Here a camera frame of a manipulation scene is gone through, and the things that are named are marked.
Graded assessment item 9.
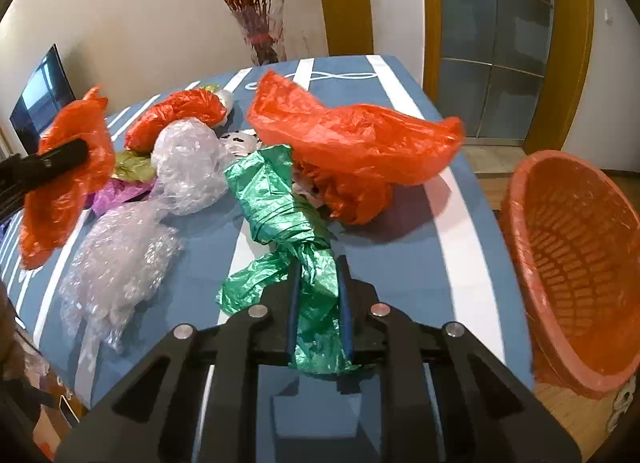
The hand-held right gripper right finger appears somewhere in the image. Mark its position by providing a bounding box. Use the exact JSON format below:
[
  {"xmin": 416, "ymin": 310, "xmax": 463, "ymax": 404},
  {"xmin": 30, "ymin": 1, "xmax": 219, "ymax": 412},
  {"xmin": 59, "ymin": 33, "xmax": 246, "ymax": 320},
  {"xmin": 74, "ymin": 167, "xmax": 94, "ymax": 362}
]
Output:
[{"xmin": 335, "ymin": 255, "xmax": 583, "ymax": 463}]

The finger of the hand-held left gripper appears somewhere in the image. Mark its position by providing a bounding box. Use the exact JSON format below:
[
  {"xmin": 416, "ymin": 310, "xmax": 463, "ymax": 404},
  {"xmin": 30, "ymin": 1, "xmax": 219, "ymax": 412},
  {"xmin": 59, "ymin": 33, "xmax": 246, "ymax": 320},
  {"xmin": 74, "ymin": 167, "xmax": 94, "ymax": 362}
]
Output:
[{"xmin": 20, "ymin": 138, "xmax": 87, "ymax": 190}]

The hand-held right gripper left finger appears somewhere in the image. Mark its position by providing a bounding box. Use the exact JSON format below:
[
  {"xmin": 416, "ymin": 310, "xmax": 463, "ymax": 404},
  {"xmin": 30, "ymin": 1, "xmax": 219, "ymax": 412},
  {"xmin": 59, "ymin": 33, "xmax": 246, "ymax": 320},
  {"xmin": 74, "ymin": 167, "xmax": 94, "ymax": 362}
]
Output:
[{"xmin": 52, "ymin": 261, "xmax": 303, "ymax": 463}]

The small orange plastic bag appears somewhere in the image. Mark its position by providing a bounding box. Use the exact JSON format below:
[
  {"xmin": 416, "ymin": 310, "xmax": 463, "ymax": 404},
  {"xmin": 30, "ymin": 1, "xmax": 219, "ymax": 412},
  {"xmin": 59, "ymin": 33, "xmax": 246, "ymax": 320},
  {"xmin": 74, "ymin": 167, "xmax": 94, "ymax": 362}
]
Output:
[{"xmin": 19, "ymin": 86, "xmax": 117, "ymax": 272}]

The magenta plastic bag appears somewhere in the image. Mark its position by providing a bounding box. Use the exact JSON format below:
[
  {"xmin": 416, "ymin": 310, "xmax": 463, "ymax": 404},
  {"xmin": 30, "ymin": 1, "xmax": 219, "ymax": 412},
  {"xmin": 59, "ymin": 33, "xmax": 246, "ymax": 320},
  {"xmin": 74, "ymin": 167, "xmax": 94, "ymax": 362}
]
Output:
[{"xmin": 85, "ymin": 178, "xmax": 157, "ymax": 217}]

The yellow-green plastic bag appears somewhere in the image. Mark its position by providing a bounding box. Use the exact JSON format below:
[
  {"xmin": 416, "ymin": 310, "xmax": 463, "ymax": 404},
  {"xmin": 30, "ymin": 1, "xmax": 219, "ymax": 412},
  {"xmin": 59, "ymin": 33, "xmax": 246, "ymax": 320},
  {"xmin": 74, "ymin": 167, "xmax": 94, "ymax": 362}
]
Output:
[{"xmin": 112, "ymin": 150, "xmax": 157, "ymax": 183}]

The green plastic bag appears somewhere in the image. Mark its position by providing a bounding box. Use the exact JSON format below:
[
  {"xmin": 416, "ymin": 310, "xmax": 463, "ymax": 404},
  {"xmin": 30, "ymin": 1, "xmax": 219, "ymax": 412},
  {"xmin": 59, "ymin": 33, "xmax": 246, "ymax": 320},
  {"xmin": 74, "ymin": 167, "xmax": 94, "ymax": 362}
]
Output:
[{"xmin": 216, "ymin": 144, "xmax": 362, "ymax": 377}]

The clear plastic bag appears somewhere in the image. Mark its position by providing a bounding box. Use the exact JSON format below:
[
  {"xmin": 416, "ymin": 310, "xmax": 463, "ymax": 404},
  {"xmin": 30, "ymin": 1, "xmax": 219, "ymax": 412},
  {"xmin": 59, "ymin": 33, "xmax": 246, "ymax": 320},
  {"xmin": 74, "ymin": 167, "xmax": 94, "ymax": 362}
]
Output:
[{"xmin": 150, "ymin": 118, "xmax": 236, "ymax": 217}]

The white printed wrapper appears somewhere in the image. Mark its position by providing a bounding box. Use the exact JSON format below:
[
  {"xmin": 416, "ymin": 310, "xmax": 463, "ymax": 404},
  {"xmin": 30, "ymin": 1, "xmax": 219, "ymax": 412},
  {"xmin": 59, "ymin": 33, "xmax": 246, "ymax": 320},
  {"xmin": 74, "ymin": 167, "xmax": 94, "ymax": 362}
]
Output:
[{"xmin": 220, "ymin": 128, "xmax": 262, "ymax": 157}]

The orange plastic basket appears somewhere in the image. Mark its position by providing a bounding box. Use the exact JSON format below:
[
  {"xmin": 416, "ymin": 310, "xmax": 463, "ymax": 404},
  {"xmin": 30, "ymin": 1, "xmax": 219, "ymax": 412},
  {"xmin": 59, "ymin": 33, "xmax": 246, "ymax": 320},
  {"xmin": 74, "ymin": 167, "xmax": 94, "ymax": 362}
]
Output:
[{"xmin": 498, "ymin": 150, "xmax": 640, "ymax": 400}]

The black television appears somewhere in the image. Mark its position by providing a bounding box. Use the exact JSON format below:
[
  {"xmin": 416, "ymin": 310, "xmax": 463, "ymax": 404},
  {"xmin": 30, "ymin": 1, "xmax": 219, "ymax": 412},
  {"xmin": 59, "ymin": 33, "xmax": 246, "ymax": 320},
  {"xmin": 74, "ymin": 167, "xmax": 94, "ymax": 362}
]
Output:
[{"xmin": 10, "ymin": 43, "xmax": 77, "ymax": 142}]

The clear bubble wrap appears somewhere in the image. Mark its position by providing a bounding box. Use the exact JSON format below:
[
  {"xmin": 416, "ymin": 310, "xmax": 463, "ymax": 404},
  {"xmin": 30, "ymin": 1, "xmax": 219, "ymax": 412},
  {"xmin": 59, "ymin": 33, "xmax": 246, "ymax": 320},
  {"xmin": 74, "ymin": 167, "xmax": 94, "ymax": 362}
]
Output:
[{"xmin": 57, "ymin": 200, "xmax": 184, "ymax": 355}]

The crumpled red-orange plastic bag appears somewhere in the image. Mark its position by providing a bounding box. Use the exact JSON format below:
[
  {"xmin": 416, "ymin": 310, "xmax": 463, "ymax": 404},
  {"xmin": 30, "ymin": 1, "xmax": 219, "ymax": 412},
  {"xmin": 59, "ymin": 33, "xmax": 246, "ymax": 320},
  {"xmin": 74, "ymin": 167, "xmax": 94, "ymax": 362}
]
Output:
[{"xmin": 124, "ymin": 90, "xmax": 229, "ymax": 153}]

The large orange plastic bag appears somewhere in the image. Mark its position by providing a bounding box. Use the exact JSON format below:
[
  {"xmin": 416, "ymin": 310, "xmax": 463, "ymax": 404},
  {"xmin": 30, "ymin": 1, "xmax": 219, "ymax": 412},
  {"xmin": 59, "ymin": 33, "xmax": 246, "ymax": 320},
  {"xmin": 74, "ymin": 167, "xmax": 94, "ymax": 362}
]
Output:
[{"xmin": 246, "ymin": 70, "xmax": 467, "ymax": 227}]

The small white plastic bag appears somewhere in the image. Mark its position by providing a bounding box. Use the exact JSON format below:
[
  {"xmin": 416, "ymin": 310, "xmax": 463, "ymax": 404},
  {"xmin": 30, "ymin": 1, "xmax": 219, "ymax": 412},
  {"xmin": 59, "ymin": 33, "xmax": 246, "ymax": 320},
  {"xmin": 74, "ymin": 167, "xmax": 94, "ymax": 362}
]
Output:
[{"xmin": 215, "ymin": 87, "xmax": 236, "ymax": 117}]

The glass vase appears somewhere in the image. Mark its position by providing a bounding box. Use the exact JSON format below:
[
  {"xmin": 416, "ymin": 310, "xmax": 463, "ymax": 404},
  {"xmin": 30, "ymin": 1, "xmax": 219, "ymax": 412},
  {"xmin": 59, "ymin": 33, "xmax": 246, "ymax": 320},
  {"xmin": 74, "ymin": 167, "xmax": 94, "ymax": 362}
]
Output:
[{"xmin": 234, "ymin": 2, "xmax": 287, "ymax": 67}]

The sliding glass door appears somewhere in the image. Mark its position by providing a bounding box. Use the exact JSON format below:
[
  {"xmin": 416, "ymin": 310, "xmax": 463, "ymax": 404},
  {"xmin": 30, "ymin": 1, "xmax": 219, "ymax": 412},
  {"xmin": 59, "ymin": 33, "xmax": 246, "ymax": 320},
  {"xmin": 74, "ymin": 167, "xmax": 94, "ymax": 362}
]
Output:
[{"xmin": 420, "ymin": 0, "xmax": 596, "ymax": 145}]

